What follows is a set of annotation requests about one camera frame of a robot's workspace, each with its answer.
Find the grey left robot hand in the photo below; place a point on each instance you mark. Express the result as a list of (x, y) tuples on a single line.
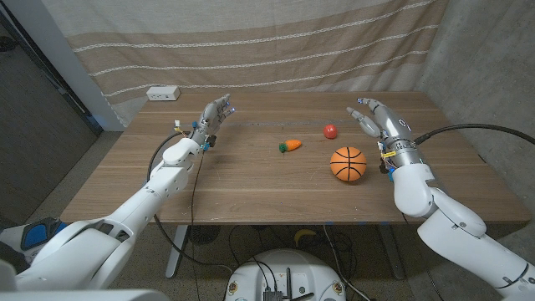
[(209, 121)]

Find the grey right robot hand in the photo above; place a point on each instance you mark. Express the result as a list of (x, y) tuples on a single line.
[(395, 129)]

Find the orange toy basketball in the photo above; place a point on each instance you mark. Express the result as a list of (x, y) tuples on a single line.
[(348, 164)]

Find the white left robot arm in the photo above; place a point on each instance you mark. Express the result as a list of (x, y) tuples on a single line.
[(138, 213)]

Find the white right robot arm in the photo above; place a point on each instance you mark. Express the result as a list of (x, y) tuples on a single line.
[(455, 238)]

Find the red toy apple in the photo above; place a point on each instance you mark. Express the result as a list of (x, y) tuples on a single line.
[(330, 131)]

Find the orange toy carrot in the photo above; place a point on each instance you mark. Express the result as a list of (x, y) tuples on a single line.
[(292, 145)]

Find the yellow toy banana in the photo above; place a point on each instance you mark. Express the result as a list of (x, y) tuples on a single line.
[(303, 232)]

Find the white power outlet box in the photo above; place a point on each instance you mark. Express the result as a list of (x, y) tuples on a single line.
[(163, 93)]

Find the beige striped fabric backdrop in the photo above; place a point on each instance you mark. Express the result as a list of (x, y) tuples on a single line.
[(251, 42)]

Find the round black fan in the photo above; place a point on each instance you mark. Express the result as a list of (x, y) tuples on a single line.
[(203, 234)]

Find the grey table leg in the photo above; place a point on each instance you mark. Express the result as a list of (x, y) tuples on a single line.
[(390, 251)]

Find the white table leg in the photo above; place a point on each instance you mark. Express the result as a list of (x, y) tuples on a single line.
[(177, 251)]

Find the white robot torso base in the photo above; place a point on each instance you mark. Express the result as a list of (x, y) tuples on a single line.
[(292, 267)]

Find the dark wooden door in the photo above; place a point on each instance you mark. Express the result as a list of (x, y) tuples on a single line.
[(33, 125)]

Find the blue black foot pedal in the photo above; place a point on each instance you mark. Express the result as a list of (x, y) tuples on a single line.
[(35, 234)]

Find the white door frame post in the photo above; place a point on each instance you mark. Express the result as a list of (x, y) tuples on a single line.
[(75, 71)]

